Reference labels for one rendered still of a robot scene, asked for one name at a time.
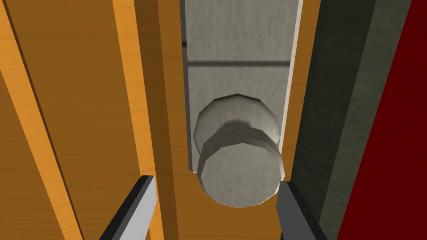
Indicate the orange wooden door leaf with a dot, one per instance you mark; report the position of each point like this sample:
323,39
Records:
83,100

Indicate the grey round door knob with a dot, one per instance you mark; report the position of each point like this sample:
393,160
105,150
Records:
240,160

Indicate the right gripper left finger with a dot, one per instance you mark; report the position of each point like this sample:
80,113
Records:
135,213

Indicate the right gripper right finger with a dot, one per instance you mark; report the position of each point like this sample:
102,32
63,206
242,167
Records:
293,216

